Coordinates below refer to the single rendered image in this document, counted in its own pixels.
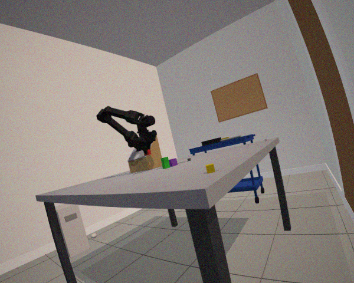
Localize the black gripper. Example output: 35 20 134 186
133 128 156 154

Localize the purple cube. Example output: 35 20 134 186
169 158 178 167

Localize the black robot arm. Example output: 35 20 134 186
96 106 157 152

